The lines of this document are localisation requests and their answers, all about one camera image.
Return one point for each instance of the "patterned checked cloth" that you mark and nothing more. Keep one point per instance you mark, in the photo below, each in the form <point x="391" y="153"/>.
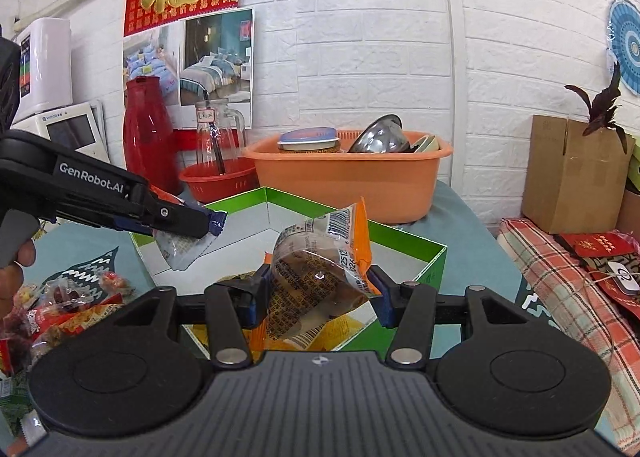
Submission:
<point x="550" y="277"/>

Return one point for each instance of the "pale ceramic bowl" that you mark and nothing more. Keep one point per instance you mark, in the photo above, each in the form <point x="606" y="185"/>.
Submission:
<point x="427" y="142"/>

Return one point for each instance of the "small brown cardboard box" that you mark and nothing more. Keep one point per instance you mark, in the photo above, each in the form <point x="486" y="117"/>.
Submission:
<point x="630" y="212"/>

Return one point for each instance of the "purple-leaf plant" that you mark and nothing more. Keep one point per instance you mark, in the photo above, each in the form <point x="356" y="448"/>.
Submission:
<point x="602" y="107"/>

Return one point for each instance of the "dark patterned pouch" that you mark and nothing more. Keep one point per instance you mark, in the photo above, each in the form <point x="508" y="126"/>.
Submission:
<point x="597" y="267"/>

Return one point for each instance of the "orange plastic basin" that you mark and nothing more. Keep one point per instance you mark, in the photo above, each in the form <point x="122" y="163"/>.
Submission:
<point x="350" y="177"/>

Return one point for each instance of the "dark stirring stick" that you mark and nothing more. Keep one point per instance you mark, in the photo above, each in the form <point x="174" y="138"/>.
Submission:
<point x="218" y="152"/>

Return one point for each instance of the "white power adapter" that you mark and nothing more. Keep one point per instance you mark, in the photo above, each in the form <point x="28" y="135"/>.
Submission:
<point x="624" y="278"/>

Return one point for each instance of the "large brown cardboard box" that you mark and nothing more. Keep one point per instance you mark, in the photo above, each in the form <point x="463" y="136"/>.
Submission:
<point x="565" y="177"/>

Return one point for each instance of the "red paper envelope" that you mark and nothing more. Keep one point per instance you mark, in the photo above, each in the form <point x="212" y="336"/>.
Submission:
<point x="595" y="243"/>

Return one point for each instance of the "silver white snack packet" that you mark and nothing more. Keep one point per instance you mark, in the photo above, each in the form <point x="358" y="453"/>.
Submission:
<point x="180" y="252"/>

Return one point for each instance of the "glass pitcher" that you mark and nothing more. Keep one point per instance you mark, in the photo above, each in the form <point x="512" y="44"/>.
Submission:
<point x="207" y="137"/>

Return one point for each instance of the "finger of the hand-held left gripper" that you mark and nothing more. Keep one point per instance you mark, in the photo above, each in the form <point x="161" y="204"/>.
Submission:
<point x="180" y="219"/>

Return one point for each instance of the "stainless steel bowl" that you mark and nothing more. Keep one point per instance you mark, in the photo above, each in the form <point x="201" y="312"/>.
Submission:
<point x="380" y="137"/>

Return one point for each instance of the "clear brown cake snack packet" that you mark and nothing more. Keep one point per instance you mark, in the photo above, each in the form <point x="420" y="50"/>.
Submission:
<point x="310" y="282"/>

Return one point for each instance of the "bedroom photo wall poster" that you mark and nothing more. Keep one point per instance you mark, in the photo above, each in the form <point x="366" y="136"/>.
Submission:
<point x="215" y="62"/>

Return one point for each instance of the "white monitor device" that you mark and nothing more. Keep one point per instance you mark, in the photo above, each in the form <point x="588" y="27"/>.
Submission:
<point x="70" y="129"/>

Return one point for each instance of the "light green carton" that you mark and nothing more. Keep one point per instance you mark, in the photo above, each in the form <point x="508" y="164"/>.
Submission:
<point x="634" y="162"/>

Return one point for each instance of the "white wall conduit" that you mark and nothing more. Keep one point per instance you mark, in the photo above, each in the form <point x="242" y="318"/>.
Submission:
<point x="452" y="62"/>

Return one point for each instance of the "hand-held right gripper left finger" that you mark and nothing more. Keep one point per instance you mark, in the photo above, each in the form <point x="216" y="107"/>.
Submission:
<point x="259" y="298"/>

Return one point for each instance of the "large blue paper fan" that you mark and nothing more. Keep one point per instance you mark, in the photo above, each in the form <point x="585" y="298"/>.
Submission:
<point x="627" y="47"/>

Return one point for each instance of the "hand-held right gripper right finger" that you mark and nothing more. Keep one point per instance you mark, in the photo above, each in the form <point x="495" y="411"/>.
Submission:
<point x="382" y="299"/>

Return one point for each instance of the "yellow snack packet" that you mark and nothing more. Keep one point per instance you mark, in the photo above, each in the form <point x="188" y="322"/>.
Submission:
<point x="350" y="329"/>

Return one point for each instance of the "red plastic basket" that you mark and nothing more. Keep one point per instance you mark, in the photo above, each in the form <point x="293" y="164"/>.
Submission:
<point x="210" y="184"/>

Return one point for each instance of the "red thermos jug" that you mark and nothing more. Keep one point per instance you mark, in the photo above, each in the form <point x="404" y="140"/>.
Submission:
<point x="147" y="137"/>

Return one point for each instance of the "person's left hand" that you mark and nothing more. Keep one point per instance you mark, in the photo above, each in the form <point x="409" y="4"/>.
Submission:
<point x="11" y="287"/>

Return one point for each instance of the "green cardboard box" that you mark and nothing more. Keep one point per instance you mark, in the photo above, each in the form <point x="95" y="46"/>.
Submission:
<point x="400" y="235"/>

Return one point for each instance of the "teal printed tablecloth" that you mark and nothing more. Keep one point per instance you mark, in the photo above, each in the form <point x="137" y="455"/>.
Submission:
<point x="470" y="217"/>

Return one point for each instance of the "white water purifier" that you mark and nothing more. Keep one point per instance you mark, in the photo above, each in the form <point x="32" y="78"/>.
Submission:
<point x="47" y="67"/>

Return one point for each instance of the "pile of assorted snacks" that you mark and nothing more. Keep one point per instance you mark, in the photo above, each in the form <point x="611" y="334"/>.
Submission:
<point x="60" y="312"/>

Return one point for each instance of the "blue-lidded instant noodle bowl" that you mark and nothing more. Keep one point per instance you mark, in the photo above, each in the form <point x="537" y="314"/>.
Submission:
<point x="307" y="137"/>

